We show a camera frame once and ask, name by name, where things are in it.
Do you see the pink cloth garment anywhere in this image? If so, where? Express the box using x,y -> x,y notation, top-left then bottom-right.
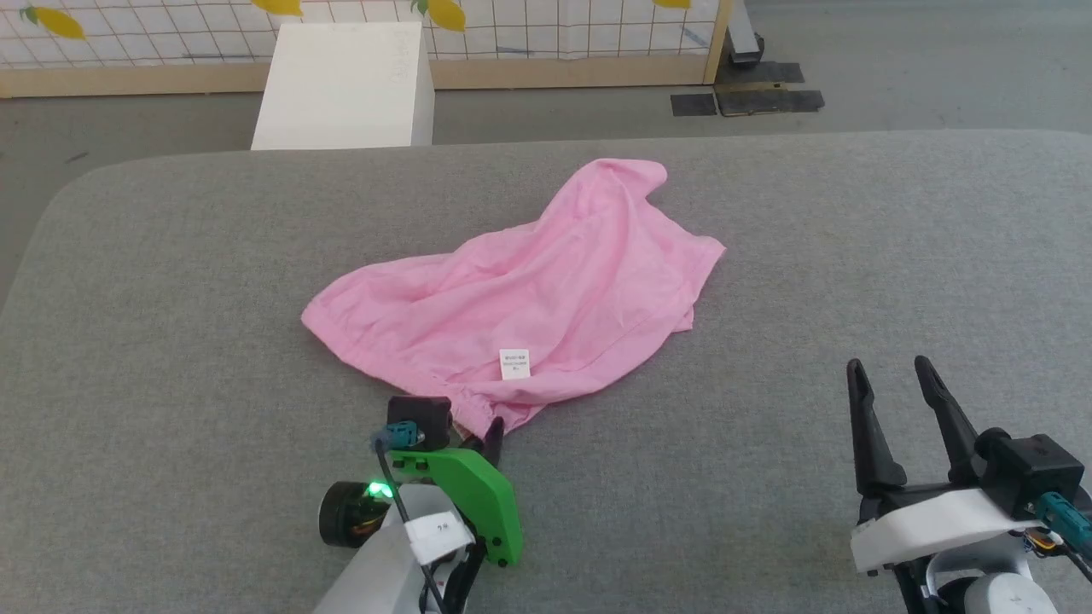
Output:
300,158 -> 728,441

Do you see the black left cable teal plug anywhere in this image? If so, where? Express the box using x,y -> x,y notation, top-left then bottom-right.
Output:
369,419 -> 449,614

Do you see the white box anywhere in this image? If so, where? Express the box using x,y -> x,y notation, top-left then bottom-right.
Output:
251,20 -> 437,152

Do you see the black right cable teal plug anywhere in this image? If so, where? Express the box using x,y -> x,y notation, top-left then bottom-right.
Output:
1034,491 -> 1092,589

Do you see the narrow black floor tape strip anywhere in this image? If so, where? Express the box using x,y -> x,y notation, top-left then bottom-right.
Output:
717,61 -> 806,85

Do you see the grey fabric sofa cushion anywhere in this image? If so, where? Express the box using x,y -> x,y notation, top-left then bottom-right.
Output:
0,129 -> 1092,614

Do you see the wide black floor tape strip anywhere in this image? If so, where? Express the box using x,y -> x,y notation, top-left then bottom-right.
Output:
714,84 -> 827,119

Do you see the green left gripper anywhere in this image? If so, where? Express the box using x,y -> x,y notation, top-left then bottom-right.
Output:
317,415 -> 524,569

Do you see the lemon print grid sheet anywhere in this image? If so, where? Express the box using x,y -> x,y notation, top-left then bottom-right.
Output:
0,0 -> 723,71

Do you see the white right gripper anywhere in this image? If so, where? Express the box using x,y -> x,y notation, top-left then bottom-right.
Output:
845,355 -> 1056,573

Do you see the lemon-patterned grid partition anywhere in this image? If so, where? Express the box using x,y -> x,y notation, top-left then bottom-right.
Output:
0,0 -> 735,100

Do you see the grey metal partition foot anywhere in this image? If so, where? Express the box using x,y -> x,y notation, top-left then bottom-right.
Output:
725,0 -> 767,70

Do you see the black cable teal plug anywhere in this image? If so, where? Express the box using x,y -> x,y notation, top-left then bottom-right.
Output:
1034,491 -> 1092,589
369,419 -> 449,614

